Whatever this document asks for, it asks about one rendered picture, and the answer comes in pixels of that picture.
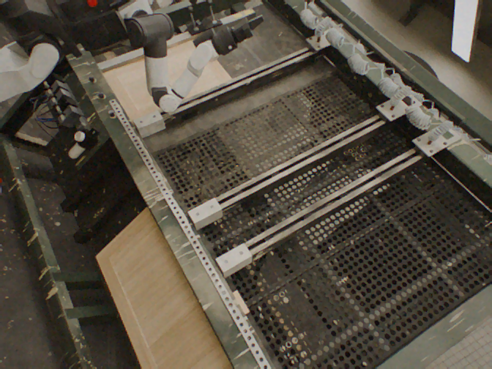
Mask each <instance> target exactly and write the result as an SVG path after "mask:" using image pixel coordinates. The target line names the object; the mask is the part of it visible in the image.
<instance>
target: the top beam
mask: <svg viewBox="0 0 492 369"><path fill-rule="evenodd" d="M267 1H268V2H269V3H270V4H271V5H272V6H273V7H274V8H275V9H276V10H277V11H278V12H279V13H280V14H281V15H283V16H284V17H285V18H286V20H287V21H288V22H289V23H290V24H291V25H292V26H293V27H294V28H295V29H297V30H298V31H299V33H301V34H302V35H303V36H304V37H305V38H306V39H308V38H309V37H313V36H315V30H316V28H314V29H309V28H308V27H306V26H305V25H304V23H303V22H302V19H301V17H300V14H301V12H302V11H303V10H305V2H304V1H303V0H267ZM306 9H309V10H310V11H311V12H312V14H313V15H315V16H318V20H319V22H321V21H322V20H323V19H324V18H322V17H321V16H320V15H319V14H318V13H317V12H316V11H315V10H314V9H313V8H312V7H310V6H309V5H308V4H307V5H306ZM353 47H354V45H347V44H343V45H342V46H341V47H340V48H335V47H333V46H332V45H328V46H327V47H325V52H324V56H326V57H327V58H328V59H329V60H330V61H331V62H332V64H333V65H334V66H335V67H336V68H337V69H338V70H340V71H341V72H342V73H343V74H344V75H345V76H346V77H347V78H348V79H349V80H350V81H351V82H352V83H353V84H354V85H355V86H356V87H357V88H358V89H359V90H360V91H361V92H362V93H364V94H365V95H366V96H368V97H369V98H370V99H371V100H372V101H373V102H374V103H375V105H376V106H379V105H380V104H382V103H385V102H386V101H388V100H390V98H389V97H387V96H385V95H384V94H382V92H381V91H380V90H379V87H378V83H379V81H380V80H381V79H382V78H381V68H380V69H372V70H368V73H367V74H364V75H361V74H358V73H355V72H354V71H353V70H352V69H351V67H350V66H349V63H348V61H347V60H348V57H350V55H352V48H353ZM355 53H358V54H359V55H360V56H361V58H362V60H364V61H367V62H368V65H369V68H371V67H378V66H377V65H376V64H375V63H374V62H372V61H371V60H370V59H369V58H368V57H366V55H365V54H364V53H363V52H362V51H360V50H359V49H358V48H357V47H356V46H355V51H354V54H355ZM383 77H384V78H390V79H391V77H389V76H388V74H386V73H385V72H384V71H383ZM392 82H393V83H395V84H396V85H398V86H399V90H400V89H402V87H401V86H400V85H399V84H397V83H396V82H395V81H394V80H393V79H392ZM419 108H421V109H422V111H423V112H424V113H425V114H427V115H428V116H430V120H431V123H443V122H441V121H440V120H439V119H438V117H437V116H435V115H434V114H433V113H432V112H430V111H429V110H428V109H427V108H426V107H425V106H424V105H421V106H419ZM395 123H396V124H398V125H399V127H400V128H401V129H402V130H403V131H404V132H405V133H406V134H407V135H409V136H410V137H411V138H413V139H416V138H418V137H420V136H421V135H424V134H426V133H428V131H430V130H432V129H434V128H436V127H438V126H439V125H430V126H429V128H428V129H424V130H421V128H418V127H415V125H413V124H412V123H411V122H409V120H408V118H406V115H405V114H404V115H402V116H400V117H398V118H397V119H396V120H395ZM442 137H443V138H446V139H447V140H449V139H451V138H452V137H453V135H451V134H450V133H449V132H448V131H447V132H445V133H444V134H443V135H442ZM431 157H432V158H433V159H434V160H435V161H436V162H439V163H440V164H441V165H442V166H443V167H444V169H445V170H446V171H448V172H449V173H450V174H451V175H452V176H454V177H455V178H456V179H457V180H458V181H459V182H460V183H461V184H462V185H463V186H464V187H465V188H466V189H468V190H469V191H470V192H471V193H472V194H473V195H474V196H476V197H477V198H478V199H479V200H480V202H481V203H483V204H484V205H486V206H487V207H488V208H489V209H490V210H491V211H492V163H491V162H489V161H488V160H486V159H485V158H484V157H483V155H482V154H480V153H479V152H478V151H477V150H476V149H474V148H472V147H471V146H470V145H469V144H468V143H467V142H465V141H464V140H463V139H460V140H458V141H456V142H454V143H452V144H450V145H449V146H447V147H444V148H443V149H441V151H439V152H437V153H435V154H433V155H432V156H431Z"/></svg>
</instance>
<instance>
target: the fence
mask: <svg viewBox="0 0 492 369"><path fill-rule="evenodd" d="M248 10H252V9H248ZM248 10H244V11H242V12H238V13H236V14H234V15H237V14H239V13H241V14H242V16H241V17H238V18H236V19H235V17H234V15H230V16H228V17H225V18H221V20H220V21H221V22H222V23H223V25H221V26H217V27H215V28H213V29H214V31H215V34H216V33H218V32H219V30H221V29H223V28H225V27H227V26H228V27H229V28H231V27H232V26H235V25H236V24H238V23H239V22H241V20H242V19H243V18H245V17H247V20H248V21H251V20H252V19H255V18H256V13H255V12H254V11H253V10H252V11H253V12H252V13H250V14H247V15H246V14H245V13H243V12H246V11H248ZM207 31H208V30H207ZM204 33H205V31H203V32H201V33H200V34H197V35H195V36H192V35H191V33H190V32H188V31H186V32H184V33H181V34H178V35H176V36H174V37H173V38H172V40H169V41H166V42H167V49H168V48H172V47H174V46H176V45H180V44H182V43H184V42H188V41H191V40H194V39H196V38H197V37H200V36H201V35H202V34H204ZM143 58H144V48H141V49H138V50H135V51H132V52H129V53H126V54H124V55H121V56H117V57H115V58H112V59H109V60H106V61H103V62H100V63H98V66H99V68H100V70H101V72H107V71H109V70H112V69H114V68H117V67H121V66H123V65H126V64H129V63H131V62H134V61H138V60H139V59H143Z"/></svg>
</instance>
